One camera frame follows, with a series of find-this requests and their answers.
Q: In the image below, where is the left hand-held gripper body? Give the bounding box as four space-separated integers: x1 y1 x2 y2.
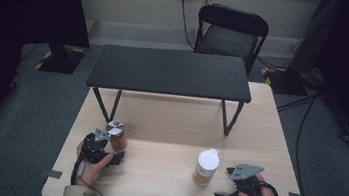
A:
79 125 116 168

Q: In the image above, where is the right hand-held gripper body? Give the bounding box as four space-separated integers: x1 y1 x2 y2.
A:
228 162 268 196

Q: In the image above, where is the silver lid red powder jar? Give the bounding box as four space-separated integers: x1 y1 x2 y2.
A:
103 119 131 155

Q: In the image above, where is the white lid yellow powder jar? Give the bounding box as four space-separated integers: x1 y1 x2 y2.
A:
191 146 221 189

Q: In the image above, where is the black low shelf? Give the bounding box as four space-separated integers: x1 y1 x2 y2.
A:
80 38 257 140

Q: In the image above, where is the person's left hand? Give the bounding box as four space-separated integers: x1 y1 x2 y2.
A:
71 139 116 191

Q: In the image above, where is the black stand base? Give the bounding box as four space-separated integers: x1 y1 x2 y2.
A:
33 40 88 78
261 65 312 98

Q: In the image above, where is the black folding chair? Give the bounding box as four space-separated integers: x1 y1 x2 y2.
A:
191 1 272 81

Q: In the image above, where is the grey hanging cloth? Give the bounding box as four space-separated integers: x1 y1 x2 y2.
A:
288 0 339 79

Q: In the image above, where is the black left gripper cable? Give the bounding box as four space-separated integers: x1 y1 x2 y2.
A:
68 152 110 196

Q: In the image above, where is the black floor cable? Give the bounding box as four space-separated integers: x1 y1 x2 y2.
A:
265 86 333 196

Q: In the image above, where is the black socket cable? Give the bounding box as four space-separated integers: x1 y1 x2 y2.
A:
171 0 203 52

